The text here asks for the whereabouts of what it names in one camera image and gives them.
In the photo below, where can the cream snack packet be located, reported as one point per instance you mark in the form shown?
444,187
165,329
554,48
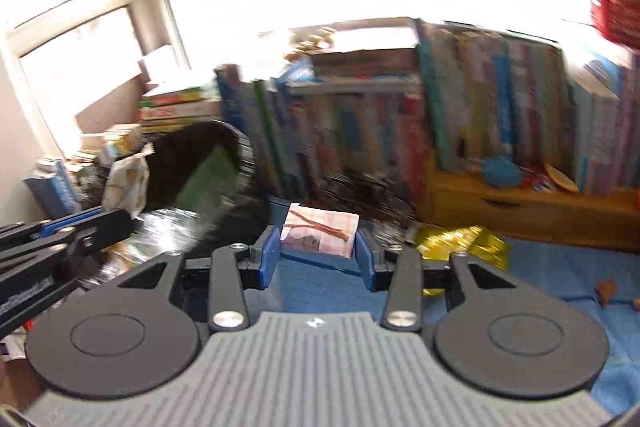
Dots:
127,182

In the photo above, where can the gold foil wrapper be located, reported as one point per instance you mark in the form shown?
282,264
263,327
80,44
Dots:
460,247

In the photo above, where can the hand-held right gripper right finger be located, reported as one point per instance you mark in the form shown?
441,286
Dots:
366,259

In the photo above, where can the orange flat wrapper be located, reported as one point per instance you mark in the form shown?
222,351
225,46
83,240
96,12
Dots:
561,179

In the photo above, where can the row of upright books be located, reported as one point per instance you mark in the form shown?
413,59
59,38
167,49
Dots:
400,117

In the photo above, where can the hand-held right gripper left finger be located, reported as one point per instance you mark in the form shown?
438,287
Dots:
270,259

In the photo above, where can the red container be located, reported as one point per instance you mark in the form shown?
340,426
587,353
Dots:
617,9

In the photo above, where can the white box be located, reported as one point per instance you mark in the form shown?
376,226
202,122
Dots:
162,64

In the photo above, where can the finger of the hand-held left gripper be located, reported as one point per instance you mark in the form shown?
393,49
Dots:
100,232
75,219

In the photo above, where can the red white small packet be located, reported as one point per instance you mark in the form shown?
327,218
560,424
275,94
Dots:
536,181

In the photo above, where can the blue floor mat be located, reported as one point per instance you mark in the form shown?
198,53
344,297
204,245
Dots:
550,287

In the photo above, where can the blue crumpled wrapper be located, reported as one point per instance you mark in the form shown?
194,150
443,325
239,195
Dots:
500,172

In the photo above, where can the black bin bag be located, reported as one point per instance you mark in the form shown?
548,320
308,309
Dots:
165,167

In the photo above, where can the green snack wrapper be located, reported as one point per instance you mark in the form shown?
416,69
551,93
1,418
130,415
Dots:
207,179

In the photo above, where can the wooden drawer box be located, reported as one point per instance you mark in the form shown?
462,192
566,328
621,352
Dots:
500,209

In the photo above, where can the pink white checked packet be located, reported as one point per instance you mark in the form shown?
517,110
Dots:
320,232

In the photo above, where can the blue book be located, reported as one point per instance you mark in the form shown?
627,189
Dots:
52,187

